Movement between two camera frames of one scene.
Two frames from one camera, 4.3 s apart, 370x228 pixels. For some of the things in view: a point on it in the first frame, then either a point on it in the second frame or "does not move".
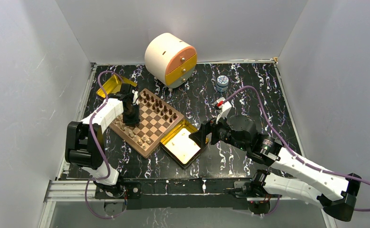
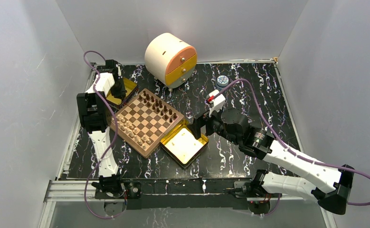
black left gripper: (133, 122) -> (120, 94)
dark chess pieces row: (157, 105) does not move
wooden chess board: (157, 118) does not move
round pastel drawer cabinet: (170, 59) does not move
